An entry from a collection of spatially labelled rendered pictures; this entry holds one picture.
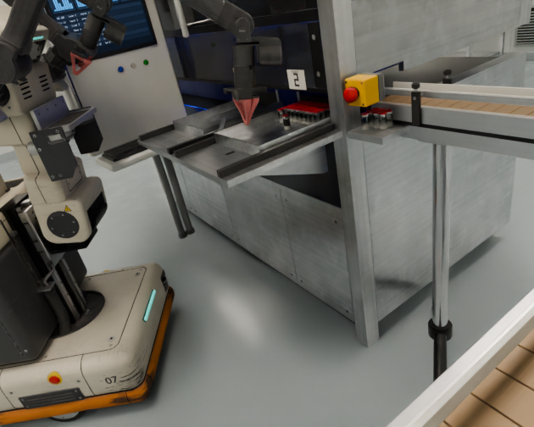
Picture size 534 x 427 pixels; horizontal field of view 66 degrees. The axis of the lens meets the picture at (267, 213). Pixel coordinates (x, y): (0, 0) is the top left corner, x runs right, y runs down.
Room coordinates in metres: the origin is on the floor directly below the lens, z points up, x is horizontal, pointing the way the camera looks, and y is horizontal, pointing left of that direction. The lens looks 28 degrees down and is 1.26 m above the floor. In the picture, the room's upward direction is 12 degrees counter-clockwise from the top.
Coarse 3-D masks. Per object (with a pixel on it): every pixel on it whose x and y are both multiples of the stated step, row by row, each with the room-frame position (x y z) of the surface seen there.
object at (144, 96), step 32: (64, 0) 1.80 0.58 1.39; (128, 0) 1.95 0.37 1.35; (128, 32) 1.92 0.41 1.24; (160, 32) 2.01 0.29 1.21; (96, 64) 1.82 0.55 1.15; (128, 64) 1.90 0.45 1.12; (160, 64) 1.98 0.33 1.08; (64, 96) 1.75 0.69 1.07; (96, 96) 1.80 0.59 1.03; (128, 96) 1.87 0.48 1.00; (160, 96) 1.96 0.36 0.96; (128, 128) 1.85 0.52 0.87
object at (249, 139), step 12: (252, 120) 1.36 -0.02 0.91; (264, 120) 1.38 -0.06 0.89; (276, 120) 1.40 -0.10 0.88; (324, 120) 1.18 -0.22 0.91; (216, 132) 1.29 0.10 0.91; (228, 132) 1.31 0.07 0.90; (240, 132) 1.33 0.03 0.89; (252, 132) 1.32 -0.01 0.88; (264, 132) 1.29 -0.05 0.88; (276, 132) 1.26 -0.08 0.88; (288, 132) 1.23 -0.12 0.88; (300, 132) 1.14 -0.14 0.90; (228, 144) 1.22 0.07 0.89; (240, 144) 1.15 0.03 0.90; (252, 144) 1.09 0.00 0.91; (264, 144) 1.07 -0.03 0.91; (276, 144) 1.09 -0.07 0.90
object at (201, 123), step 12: (216, 108) 1.68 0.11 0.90; (228, 108) 1.70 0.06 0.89; (264, 108) 1.49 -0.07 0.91; (276, 108) 1.51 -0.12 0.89; (180, 120) 1.60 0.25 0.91; (192, 120) 1.62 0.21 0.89; (204, 120) 1.62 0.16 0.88; (216, 120) 1.58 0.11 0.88; (228, 120) 1.41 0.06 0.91; (240, 120) 1.43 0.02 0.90; (192, 132) 1.44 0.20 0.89; (204, 132) 1.36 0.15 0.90
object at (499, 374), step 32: (512, 320) 0.29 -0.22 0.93; (480, 352) 0.24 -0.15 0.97; (512, 352) 0.26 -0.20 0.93; (448, 384) 0.21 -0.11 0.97; (480, 384) 0.23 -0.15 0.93; (512, 384) 0.23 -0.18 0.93; (416, 416) 0.19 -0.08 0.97; (448, 416) 0.21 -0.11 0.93; (480, 416) 0.21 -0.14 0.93; (512, 416) 0.20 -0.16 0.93
